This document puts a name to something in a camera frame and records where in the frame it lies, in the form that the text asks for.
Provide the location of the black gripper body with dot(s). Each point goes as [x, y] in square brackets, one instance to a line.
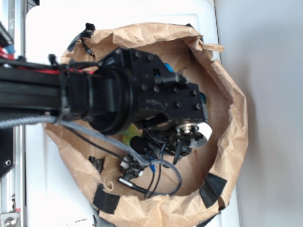
[142, 89]

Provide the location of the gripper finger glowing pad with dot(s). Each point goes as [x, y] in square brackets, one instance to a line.
[204, 131]

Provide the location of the green plush animal toy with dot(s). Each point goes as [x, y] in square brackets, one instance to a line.
[131, 132]

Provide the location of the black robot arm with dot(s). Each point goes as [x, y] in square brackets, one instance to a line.
[66, 91]

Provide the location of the brown paper bag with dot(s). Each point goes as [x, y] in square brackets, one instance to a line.
[209, 173]

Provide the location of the white plastic bin lid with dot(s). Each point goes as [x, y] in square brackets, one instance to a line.
[53, 198]

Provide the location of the black wrist camera assembly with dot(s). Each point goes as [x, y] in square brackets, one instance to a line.
[154, 145]

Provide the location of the aluminium rail frame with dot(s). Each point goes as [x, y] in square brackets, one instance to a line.
[13, 184]

